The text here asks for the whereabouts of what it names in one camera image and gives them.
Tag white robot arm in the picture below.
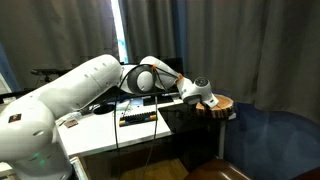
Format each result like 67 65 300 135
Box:
0 54 218 180

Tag brown leather chair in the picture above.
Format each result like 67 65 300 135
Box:
183 159 253 180

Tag grey curtain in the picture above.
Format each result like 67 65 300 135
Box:
0 0 320 123

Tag black camera on tripod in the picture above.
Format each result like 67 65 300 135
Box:
0 69 71 104

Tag wood stump shaped cushion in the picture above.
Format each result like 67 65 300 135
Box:
195 94 235 119

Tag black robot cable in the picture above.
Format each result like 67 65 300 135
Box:
113 63 183 180

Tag black right monitor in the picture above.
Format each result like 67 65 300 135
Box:
126 56 183 105

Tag white desk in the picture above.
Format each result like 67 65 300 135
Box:
56 93 185 157

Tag black keyboard with coloured keys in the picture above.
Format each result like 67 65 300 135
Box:
119 111 157 127

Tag small brown card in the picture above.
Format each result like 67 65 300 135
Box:
64 120 78 128

